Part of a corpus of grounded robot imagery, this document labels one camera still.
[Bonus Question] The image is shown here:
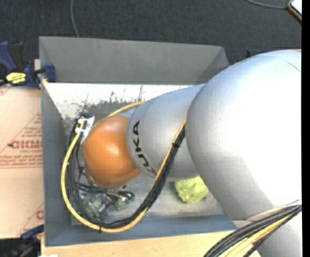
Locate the grey metal bin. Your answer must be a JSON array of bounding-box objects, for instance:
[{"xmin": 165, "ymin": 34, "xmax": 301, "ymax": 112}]
[{"xmin": 38, "ymin": 36, "xmax": 239, "ymax": 247}]

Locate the brown cardboard board red print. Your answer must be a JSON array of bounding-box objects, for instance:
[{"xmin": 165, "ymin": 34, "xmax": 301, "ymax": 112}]
[{"xmin": 0, "ymin": 79, "xmax": 46, "ymax": 241}]

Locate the yellow-green crumpled cloth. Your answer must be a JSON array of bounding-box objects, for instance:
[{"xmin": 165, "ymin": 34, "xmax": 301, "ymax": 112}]
[{"xmin": 173, "ymin": 176, "xmax": 209, "ymax": 205}]

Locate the black cylinder on white bracket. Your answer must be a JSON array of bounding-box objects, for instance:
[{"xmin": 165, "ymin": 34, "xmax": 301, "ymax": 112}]
[{"xmin": 74, "ymin": 115, "xmax": 96, "ymax": 145}]

